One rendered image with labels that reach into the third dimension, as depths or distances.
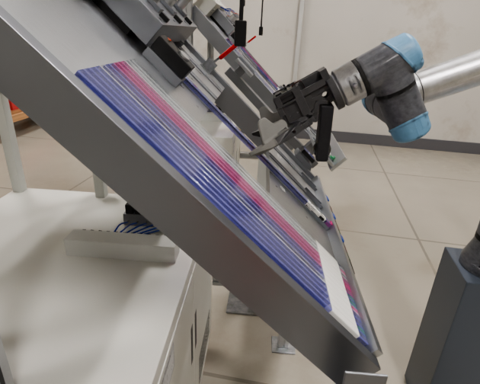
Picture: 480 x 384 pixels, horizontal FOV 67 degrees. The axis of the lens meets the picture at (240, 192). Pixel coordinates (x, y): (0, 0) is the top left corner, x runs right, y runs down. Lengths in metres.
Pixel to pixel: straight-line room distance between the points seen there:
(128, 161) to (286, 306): 0.26
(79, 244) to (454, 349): 1.05
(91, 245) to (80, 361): 0.30
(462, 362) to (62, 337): 1.06
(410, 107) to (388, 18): 3.55
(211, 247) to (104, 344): 0.35
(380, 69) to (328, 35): 3.52
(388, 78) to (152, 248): 0.60
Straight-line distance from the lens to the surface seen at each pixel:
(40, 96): 0.43
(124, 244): 0.89
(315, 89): 0.73
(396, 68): 0.74
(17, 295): 0.88
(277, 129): 0.71
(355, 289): 0.66
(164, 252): 0.87
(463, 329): 1.23
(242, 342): 1.56
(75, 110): 0.41
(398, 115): 0.77
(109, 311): 0.78
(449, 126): 4.58
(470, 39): 4.50
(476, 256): 1.17
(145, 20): 0.71
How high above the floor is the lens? 1.12
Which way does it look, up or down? 24 degrees down
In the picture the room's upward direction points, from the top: 3 degrees clockwise
